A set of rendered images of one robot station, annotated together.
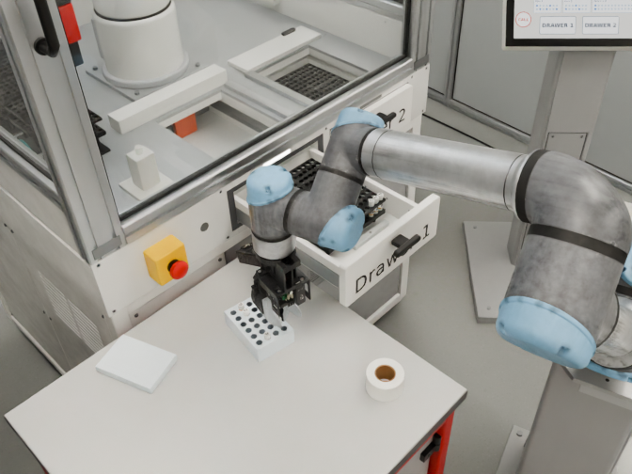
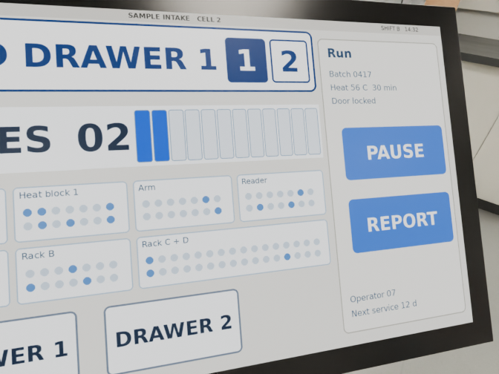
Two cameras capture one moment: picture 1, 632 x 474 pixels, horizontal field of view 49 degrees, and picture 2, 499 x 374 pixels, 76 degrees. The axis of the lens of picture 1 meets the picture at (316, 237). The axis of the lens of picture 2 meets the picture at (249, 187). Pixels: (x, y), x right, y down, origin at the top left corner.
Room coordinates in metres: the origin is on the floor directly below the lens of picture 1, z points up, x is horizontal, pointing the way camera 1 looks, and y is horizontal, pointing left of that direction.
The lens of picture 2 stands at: (1.55, -0.76, 1.22)
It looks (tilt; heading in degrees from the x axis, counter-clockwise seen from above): 36 degrees down; 339
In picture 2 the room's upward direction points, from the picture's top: 6 degrees clockwise
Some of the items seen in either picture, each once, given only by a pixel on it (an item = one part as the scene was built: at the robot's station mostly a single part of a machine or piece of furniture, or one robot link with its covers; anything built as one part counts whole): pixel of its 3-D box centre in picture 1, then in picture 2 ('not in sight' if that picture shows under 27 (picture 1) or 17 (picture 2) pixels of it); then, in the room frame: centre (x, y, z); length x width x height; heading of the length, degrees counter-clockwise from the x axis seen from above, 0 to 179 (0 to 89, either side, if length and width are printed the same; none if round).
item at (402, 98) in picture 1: (372, 125); not in sight; (1.45, -0.15, 0.87); 0.29 x 0.02 x 0.11; 134
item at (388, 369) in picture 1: (385, 379); not in sight; (0.75, -0.12, 0.78); 0.07 x 0.07 x 0.04
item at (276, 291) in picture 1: (279, 273); not in sight; (0.86, 0.07, 0.95); 0.09 x 0.08 x 0.12; 34
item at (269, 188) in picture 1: (272, 203); not in sight; (0.87, 0.07, 1.11); 0.09 x 0.08 x 0.11; 59
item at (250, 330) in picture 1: (259, 326); not in sight; (0.89, 0.12, 0.78); 0.12 x 0.08 x 0.04; 35
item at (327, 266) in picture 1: (316, 207); not in sight; (1.15, 0.00, 0.86); 0.40 x 0.26 x 0.06; 44
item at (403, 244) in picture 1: (402, 243); not in sight; (0.98, -0.17, 0.91); 0.07 x 0.04 x 0.01; 134
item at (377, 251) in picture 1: (390, 248); not in sight; (1.00, -0.15, 0.87); 0.29 x 0.02 x 0.11; 134
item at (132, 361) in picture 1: (136, 362); not in sight; (0.82, 0.35, 0.77); 0.13 x 0.09 x 0.02; 64
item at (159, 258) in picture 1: (167, 260); not in sight; (0.99, 0.30, 0.88); 0.07 x 0.05 x 0.07; 134
